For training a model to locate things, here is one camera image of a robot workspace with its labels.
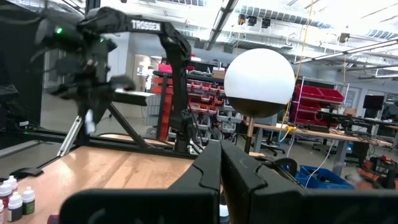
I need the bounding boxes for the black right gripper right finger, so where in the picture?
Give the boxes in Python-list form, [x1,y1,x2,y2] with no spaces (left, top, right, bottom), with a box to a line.
[221,140,398,224]

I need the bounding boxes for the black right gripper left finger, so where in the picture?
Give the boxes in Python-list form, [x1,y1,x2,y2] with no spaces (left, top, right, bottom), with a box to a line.
[58,141,223,224]

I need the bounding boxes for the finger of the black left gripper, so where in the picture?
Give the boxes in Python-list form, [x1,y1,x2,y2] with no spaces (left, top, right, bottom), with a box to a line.
[93,102,108,125]
[77,99,90,125]

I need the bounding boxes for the small dark green coloring bottle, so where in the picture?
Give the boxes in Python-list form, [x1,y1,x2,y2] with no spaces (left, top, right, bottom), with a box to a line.
[21,185,36,216]

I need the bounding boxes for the blue plastic storage bin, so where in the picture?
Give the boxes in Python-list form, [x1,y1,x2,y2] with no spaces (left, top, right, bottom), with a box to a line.
[294,164,354,190]

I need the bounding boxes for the red parts bin rack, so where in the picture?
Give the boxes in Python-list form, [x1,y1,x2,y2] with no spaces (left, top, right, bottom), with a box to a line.
[154,63,226,141]

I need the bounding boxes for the wooden workbench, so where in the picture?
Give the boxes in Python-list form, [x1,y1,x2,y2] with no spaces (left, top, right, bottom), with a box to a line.
[248,119,395,149]

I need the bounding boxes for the white globe table lamp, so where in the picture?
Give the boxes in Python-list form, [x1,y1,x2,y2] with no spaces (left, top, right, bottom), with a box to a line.
[223,47,297,156]

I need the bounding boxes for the black computer monitor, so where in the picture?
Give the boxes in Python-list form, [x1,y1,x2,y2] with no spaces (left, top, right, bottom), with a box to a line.
[362,94,386,111]

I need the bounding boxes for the yellow ceiling power cord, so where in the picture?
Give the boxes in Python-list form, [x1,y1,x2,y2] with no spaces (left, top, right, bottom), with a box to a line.
[277,0,315,134]

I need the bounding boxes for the red bin wire shelf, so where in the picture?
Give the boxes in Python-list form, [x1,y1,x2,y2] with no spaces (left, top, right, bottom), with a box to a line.
[290,77,346,128]

